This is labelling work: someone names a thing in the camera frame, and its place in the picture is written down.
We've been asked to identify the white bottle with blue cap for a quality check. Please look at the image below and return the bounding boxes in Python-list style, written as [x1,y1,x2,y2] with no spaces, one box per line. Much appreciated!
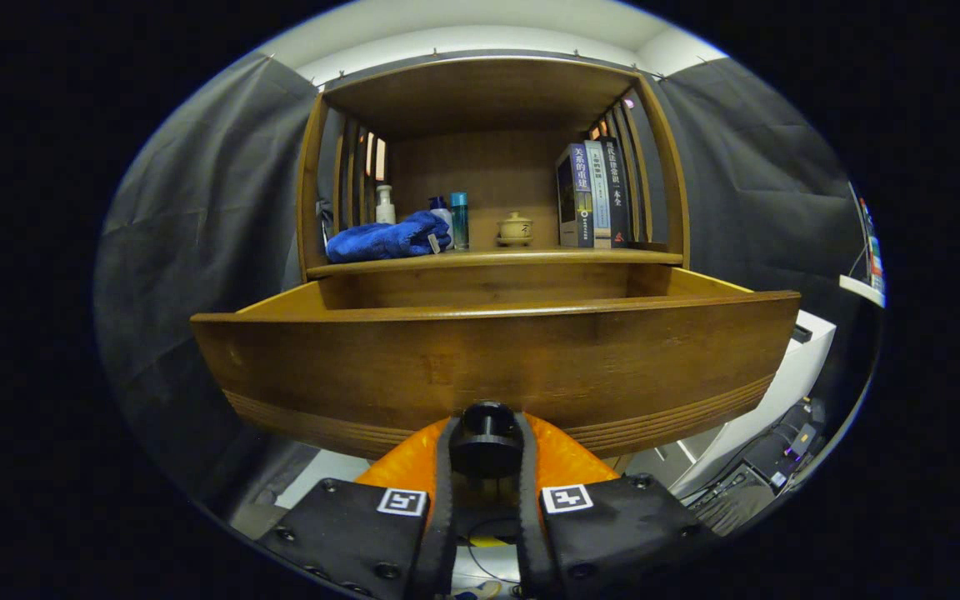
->
[428,196,454,251]

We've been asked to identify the wooden countertop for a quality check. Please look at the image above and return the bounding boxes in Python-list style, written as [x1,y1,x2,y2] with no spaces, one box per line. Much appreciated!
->
[307,247,684,278]

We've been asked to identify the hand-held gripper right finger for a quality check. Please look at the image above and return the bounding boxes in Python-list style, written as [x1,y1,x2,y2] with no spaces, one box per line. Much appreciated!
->
[513,412,718,599]

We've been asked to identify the book with pale spine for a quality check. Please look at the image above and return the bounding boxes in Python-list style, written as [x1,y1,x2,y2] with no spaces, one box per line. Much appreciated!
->
[585,140,613,248]

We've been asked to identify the white shelf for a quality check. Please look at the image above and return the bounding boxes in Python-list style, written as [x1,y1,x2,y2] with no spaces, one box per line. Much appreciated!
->
[838,275,888,308]

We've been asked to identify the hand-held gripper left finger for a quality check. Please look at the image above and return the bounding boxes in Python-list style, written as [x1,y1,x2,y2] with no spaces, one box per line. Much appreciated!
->
[257,414,460,599]

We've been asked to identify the wooden drawer with black knob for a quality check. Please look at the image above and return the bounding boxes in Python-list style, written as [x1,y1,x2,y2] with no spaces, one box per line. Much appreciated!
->
[190,265,802,480]

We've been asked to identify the book with blue spine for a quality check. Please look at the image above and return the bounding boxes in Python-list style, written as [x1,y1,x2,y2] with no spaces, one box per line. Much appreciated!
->
[556,143,596,248]

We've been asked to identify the wooden cabinet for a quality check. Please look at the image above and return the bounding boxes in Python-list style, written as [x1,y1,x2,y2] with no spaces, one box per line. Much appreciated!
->
[295,57,691,284]

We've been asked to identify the lidded ceramic tea cup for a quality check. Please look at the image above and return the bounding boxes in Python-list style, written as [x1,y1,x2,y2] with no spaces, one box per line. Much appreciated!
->
[496,212,534,248]

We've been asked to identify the black electronic box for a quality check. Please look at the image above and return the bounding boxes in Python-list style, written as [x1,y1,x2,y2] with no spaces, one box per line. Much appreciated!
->
[742,398,827,493]

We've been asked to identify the teal blue bottle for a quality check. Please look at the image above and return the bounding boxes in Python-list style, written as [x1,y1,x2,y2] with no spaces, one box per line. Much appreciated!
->
[450,192,470,251]

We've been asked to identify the blue towel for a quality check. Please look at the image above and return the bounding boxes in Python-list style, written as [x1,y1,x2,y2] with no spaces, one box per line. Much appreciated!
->
[325,210,453,264]

